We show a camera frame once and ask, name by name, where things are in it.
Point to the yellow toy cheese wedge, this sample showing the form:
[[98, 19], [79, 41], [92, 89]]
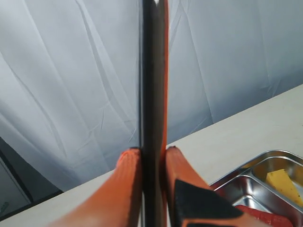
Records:
[[282, 183]]

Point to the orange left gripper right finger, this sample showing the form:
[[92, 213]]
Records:
[[190, 197]]

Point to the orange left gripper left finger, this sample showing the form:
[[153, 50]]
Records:
[[116, 203]]

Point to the red toy sausage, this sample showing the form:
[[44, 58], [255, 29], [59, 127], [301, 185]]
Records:
[[268, 218]]

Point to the stainless steel lunch box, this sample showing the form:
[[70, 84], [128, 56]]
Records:
[[246, 185]]

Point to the grey backdrop curtain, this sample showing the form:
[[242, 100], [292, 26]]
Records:
[[69, 74]]

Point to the dark transparent lunchbox lid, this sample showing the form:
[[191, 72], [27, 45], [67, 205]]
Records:
[[153, 84]]

